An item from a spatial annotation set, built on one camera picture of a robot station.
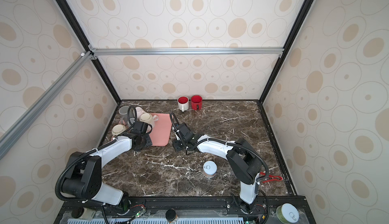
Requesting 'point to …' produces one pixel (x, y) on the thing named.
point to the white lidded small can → (209, 169)
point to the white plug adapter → (83, 213)
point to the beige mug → (118, 128)
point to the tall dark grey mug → (123, 112)
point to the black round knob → (170, 215)
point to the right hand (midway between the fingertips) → (175, 143)
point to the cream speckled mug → (148, 118)
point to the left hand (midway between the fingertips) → (151, 139)
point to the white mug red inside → (183, 103)
